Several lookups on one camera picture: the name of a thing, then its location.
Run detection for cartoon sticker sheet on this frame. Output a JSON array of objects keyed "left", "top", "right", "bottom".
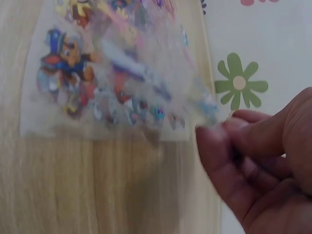
[{"left": 19, "top": 0, "right": 215, "bottom": 143}]

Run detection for person's right hand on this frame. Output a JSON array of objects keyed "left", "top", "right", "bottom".
[{"left": 195, "top": 87, "right": 312, "bottom": 234}]

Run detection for clear plastic film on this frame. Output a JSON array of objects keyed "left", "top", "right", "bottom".
[{"left": 96, "top": 23, "right": 226, "bottom": 137}]

